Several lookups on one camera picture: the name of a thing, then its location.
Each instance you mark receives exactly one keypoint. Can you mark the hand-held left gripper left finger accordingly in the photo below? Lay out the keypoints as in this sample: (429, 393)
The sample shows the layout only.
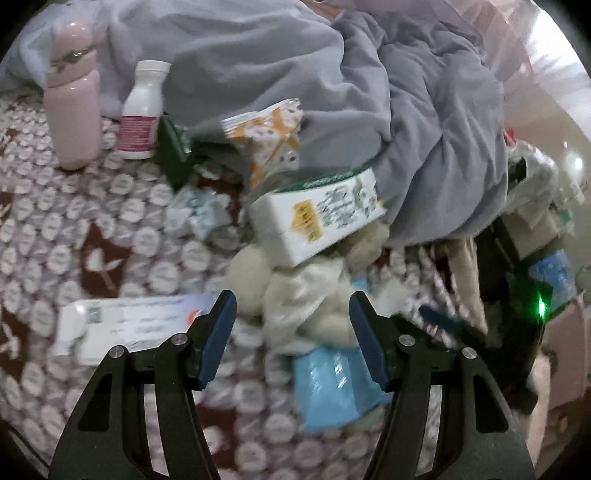
(217, 341)

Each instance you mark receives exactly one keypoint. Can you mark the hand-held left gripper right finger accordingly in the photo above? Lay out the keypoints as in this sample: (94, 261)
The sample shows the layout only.
(367, 341)

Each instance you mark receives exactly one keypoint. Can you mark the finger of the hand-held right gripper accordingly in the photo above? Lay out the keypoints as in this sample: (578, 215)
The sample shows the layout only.
(438, 318)

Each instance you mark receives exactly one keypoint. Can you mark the pink bin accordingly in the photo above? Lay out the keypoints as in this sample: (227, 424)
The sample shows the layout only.
(568, 350)

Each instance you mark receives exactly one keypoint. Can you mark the orange and white snack wrapper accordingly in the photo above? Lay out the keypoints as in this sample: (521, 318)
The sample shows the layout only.
(268, 138)

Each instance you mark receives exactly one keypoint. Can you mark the light blue plastic packet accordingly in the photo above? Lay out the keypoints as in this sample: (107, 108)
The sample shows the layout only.
(328, 387)

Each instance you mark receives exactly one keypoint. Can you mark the blue patterned packet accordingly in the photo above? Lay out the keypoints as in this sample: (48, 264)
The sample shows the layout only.
(554, 277)

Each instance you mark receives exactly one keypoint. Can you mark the crumpled beige tissue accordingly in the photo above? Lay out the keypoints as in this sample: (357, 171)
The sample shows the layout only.
(247, 277)

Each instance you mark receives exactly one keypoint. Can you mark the crumpled white plastic bag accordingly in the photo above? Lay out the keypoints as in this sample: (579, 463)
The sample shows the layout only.
(300, 295)

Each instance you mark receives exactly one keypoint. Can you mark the white and blue medicine box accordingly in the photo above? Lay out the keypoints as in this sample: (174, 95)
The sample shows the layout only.
(120, 323)

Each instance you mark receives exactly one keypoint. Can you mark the crumpled clear wrapper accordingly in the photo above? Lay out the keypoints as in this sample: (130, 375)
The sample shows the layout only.
(198, 212)

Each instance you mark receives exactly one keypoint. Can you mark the white carton with green top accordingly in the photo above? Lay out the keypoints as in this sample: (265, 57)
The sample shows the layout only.
(295, 230)

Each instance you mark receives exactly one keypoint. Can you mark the clear plastic bin bag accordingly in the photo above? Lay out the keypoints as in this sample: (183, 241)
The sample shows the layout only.
(535, 184)

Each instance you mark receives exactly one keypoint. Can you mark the brown and white patterned blanket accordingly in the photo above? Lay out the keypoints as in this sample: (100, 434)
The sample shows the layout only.
(115, 230)

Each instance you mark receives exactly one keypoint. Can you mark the dark green box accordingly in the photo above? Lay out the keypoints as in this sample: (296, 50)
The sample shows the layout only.
(173, 152)

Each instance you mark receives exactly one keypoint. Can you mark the white bottle with pink label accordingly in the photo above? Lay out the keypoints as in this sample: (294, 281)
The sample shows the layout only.
(138, 106)

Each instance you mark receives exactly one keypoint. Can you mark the pink water bottle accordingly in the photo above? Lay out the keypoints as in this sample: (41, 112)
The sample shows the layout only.
(74, 115)

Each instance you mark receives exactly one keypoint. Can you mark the grey quilt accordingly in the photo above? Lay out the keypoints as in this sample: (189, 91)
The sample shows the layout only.
(277, 55)

